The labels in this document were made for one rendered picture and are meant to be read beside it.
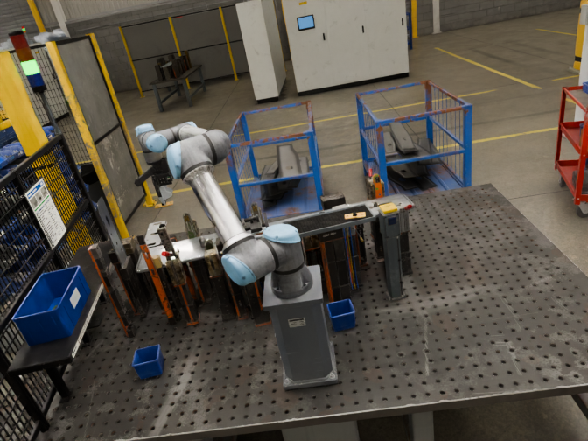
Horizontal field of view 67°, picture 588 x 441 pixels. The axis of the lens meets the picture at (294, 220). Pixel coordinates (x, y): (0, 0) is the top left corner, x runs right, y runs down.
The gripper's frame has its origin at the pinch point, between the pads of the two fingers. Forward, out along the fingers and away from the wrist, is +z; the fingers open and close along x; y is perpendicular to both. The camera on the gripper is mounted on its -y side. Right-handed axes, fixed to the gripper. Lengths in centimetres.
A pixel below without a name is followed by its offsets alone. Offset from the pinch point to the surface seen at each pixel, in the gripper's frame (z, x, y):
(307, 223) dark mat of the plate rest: 10, -33, 61
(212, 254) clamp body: 20.0, -22.9, 18.1
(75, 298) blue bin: 18, -38, -36
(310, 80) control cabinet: 93, 764, 204
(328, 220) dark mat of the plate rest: 10, -35, 69
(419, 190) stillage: 108, 171, 193
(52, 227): 4, 9, -55
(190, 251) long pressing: 26.9, -3.1, 5.5
